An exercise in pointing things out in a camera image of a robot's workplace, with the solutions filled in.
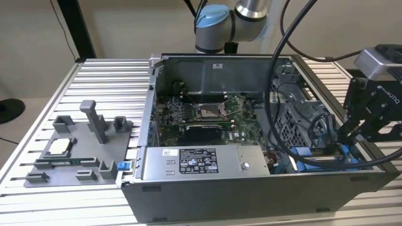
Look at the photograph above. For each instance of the black round stand base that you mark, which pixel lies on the black round stand base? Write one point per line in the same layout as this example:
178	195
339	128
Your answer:
10	110

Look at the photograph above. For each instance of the hard disk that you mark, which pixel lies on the hard disk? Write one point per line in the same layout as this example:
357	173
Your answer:
320	159

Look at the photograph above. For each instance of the grey open PC case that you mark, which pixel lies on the grey open PC case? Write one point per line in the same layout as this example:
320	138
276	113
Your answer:
219	200

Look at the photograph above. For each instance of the green RAM stick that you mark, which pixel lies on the green RAM stick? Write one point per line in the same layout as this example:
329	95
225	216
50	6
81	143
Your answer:
73	161

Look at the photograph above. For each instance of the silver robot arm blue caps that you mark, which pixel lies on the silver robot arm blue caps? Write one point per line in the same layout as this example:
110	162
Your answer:
219	26

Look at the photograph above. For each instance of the disk bay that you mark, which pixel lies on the disk bay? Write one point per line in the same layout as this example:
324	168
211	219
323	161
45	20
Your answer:
360	162

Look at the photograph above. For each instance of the perforated metal drive cage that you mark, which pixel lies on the perforated metal drive cage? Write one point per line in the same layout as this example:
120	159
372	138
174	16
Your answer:
291	127

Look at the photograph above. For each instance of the black frame post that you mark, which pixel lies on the black frame post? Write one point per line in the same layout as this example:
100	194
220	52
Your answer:
77	28

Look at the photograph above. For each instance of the blue case latch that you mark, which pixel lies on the blue case latch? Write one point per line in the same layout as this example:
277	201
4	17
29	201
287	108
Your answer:
122	165

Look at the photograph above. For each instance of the green motherboard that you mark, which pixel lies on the green motherboard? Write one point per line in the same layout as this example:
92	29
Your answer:
244	127

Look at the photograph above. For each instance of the silver CPU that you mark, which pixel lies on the silver CPU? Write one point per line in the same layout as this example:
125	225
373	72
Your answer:
58	146

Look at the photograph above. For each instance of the black graphics card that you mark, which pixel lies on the black graphics card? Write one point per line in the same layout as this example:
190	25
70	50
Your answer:
200	135

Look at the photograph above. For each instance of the grey parts rack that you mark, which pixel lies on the grey parts rack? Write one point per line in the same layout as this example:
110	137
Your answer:
81	150

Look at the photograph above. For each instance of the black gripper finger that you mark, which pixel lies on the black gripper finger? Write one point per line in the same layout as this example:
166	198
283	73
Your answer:
375	117
352	110

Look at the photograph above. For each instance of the locking lever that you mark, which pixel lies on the locking lever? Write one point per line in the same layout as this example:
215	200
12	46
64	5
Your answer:
188	97

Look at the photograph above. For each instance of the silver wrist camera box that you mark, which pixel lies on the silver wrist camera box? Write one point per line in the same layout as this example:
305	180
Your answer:
372	62

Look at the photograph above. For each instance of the CPU socket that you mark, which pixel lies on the CPU socket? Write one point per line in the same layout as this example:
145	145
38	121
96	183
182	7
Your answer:
209	110

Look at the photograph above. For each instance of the silver power supply unit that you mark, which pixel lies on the silver power supply unit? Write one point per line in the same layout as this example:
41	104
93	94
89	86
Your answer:
203	162

